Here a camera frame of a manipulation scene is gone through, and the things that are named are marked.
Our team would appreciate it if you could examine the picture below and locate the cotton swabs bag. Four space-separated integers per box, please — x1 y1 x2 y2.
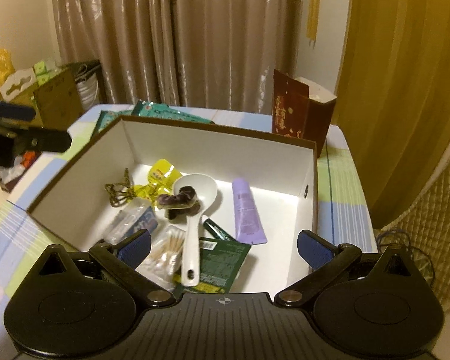
136 225 186 283

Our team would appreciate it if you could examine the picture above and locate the clear plastic floss box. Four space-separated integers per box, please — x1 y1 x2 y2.
102 197 158 245

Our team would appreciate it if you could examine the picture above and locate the bronze chain necklace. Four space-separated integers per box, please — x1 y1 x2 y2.
103 167 140 209

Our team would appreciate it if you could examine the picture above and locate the purple cream tube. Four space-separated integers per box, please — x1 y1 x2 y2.
232 178 267 245

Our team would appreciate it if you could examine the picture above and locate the dark purple hair scrunchie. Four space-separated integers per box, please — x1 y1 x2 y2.
157 186 201 220

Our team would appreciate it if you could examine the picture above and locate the yellow snack pouch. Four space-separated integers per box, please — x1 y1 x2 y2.
132 158 182 205

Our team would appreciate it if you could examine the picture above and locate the dark green packet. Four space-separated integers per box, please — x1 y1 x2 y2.
173 217 251 297

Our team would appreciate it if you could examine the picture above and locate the white plastic spoon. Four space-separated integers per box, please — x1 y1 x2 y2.
173 173 218 287

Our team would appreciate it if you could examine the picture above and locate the white plastic bag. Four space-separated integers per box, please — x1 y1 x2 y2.
0 151 41 193

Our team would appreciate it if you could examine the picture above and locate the brown cardboard carton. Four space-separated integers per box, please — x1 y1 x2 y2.
0 67 83 130

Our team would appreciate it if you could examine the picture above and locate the green tissue pack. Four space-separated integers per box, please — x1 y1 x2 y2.
33 58 62 86

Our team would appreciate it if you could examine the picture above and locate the green rice bag rear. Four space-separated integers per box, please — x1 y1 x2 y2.
91 110 132 136

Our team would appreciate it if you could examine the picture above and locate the green rice bag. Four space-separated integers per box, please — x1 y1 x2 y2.
131 101 214 125
91 110 132 136

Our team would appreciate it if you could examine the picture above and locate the green rice bag front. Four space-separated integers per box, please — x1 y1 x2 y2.
131 101 214 125

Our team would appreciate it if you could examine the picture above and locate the quilted gold chair cover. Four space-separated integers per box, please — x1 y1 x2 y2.
376 158 450 313

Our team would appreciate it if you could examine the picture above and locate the brown white cardboard box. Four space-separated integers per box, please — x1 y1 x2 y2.
28 116 318 294

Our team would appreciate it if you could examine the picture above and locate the dark red gift bag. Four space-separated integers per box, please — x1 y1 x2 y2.
271 70 337 156

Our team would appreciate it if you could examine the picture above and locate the golden yellow curtain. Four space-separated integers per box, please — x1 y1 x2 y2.
334 0 450 228

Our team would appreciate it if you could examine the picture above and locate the beige curtain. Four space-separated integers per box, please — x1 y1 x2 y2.
52 0 302 115

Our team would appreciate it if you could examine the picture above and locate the black cable coil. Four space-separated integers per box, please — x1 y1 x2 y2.
374 230 436 290

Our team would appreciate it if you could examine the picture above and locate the yellow wall ornament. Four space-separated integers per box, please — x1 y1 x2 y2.
306 0 320 44

